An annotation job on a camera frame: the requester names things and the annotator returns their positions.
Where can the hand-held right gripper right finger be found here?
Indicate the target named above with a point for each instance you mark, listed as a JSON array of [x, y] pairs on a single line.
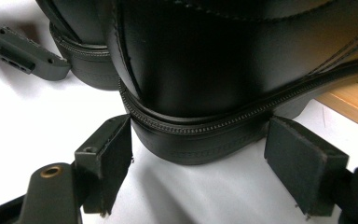
[[304, 168]]

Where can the wooden three-tier shelf rack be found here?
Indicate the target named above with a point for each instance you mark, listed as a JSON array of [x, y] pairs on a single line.
[[351, 105]]

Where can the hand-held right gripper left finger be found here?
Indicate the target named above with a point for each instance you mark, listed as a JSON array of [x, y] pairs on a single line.
[[105, 161]]

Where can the black leather shoe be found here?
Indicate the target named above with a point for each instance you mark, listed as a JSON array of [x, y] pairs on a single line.
[[214, 62], [84, 59]]

